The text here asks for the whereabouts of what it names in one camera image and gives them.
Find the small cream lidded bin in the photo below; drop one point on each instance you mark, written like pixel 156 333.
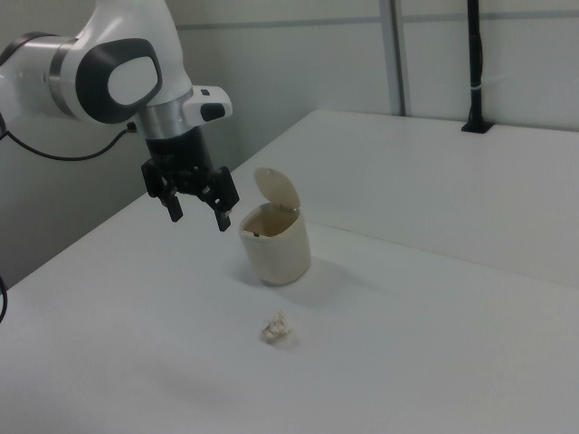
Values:
pixel 276 262

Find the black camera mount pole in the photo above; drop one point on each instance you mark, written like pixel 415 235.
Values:
pixel 475 68

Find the crumpled paper trash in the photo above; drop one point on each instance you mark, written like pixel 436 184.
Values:
pixel 273 327

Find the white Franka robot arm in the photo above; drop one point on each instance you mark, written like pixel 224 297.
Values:
pixel 131 86

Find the grey partition post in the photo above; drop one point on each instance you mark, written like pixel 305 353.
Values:
pixel 394 54

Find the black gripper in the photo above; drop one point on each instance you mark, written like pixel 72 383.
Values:
pixel 178 153

